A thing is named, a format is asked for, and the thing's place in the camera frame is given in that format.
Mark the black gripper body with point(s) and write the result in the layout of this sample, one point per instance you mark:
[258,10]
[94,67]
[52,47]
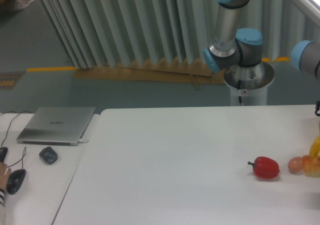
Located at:
[317,108]

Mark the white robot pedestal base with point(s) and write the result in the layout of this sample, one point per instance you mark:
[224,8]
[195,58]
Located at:
[248,86]

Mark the silver laptop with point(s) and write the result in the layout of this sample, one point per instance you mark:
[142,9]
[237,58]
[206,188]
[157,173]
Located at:
[57,125]

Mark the brown egg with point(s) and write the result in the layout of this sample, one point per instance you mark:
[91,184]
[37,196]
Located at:
[295,165]

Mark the black computer mouse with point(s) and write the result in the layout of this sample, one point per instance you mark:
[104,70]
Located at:
[15,180]

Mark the person's hand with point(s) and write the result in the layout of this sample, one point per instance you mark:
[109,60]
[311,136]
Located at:
[5,173]

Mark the grey folding partition screen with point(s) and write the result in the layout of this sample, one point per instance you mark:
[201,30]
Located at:
[112,32]

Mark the yellow bell pepper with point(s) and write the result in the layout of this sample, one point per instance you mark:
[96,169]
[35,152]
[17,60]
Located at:
[314,150]

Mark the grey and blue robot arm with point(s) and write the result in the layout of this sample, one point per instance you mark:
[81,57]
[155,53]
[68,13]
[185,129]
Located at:
[239,52]

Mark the red bell pepper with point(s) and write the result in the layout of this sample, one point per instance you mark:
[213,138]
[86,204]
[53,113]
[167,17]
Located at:
[265,167]

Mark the black earbuds case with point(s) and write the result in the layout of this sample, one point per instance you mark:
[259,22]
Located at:
[48,155]

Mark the brown cardboard sheet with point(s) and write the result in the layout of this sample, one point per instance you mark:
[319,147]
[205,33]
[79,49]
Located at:
[196,73]

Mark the striped sleeve forearm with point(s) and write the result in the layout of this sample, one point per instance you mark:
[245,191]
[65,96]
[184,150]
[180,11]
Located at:
[2,209]

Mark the black keyboard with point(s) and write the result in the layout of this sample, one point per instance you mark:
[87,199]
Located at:
[3,154]

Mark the orange toy bread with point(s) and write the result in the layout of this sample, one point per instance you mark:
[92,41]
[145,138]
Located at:
[311,166]

